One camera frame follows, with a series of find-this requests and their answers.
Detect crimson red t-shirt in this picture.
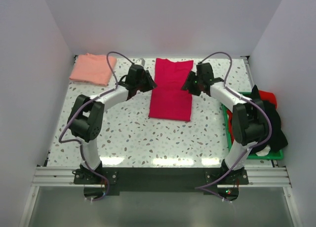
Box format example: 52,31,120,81
149,58,194,122

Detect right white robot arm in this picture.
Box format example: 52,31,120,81
182,63,272,184

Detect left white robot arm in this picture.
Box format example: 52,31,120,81
66,64,157,184

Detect folded peach t-shirt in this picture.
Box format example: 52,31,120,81
69,53,117,86

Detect red garment in bin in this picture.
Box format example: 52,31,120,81
226,90,277,142

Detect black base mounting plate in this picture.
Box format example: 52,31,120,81
72,167,249,200

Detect white cloth in bin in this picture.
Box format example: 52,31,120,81
255,145,271,157

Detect black garment in bin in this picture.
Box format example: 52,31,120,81
250,85,288,154

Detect green plastic bin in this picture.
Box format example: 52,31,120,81
222,105,283,160

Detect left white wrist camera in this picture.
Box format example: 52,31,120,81
134,58,145,67

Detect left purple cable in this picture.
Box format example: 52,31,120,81
58,51,145,202

